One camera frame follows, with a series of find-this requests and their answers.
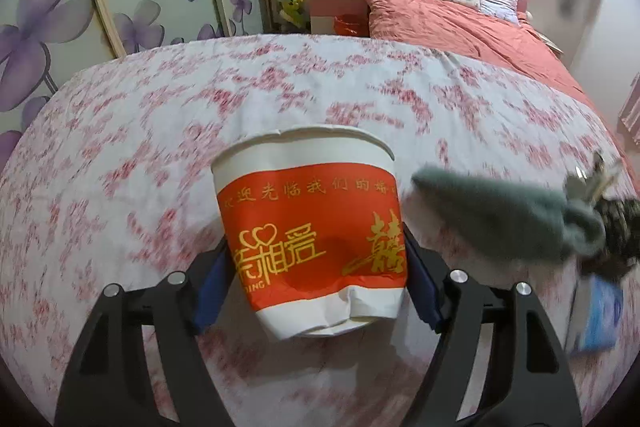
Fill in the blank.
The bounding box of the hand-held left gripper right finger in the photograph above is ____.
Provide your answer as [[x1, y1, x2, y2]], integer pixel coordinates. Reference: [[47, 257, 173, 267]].
[[400, 224, 583, 427]]

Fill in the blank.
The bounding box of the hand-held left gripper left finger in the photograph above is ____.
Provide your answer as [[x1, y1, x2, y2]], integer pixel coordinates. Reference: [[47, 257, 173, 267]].
[[54, 239, 236, 427]]

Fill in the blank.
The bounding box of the red white paper cup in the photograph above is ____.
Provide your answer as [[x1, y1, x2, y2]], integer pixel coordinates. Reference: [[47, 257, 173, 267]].
[[211, 124, 408, 339]]

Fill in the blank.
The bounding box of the grey green sock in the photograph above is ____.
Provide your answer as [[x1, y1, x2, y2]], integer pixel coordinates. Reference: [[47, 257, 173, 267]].
[[411, 164, 608, 265]]

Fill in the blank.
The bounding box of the floral tablecloth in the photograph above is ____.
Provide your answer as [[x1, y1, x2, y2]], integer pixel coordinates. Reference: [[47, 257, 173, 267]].
[[0, 34, 640, 427]]

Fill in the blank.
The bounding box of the blue white packet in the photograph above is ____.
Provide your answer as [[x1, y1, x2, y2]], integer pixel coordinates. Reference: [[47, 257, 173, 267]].
[[567, 274, 623, 355]]

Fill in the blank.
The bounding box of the bunch of keys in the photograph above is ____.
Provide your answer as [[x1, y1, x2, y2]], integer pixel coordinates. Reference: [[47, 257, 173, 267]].
[[562, 152, 626, 208]]

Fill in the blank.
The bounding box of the salmon duvet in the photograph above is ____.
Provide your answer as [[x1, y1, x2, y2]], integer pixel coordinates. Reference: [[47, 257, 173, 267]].
[[364, 0, 596, 108]]

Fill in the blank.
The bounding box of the red bin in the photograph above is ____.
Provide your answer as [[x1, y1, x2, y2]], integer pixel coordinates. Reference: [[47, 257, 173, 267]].
[[332, 14, 370, 36]]

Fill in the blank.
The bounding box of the pink bedside table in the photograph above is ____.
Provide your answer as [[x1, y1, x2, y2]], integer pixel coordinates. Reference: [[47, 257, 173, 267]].
[[306, 0, 371, 35]]

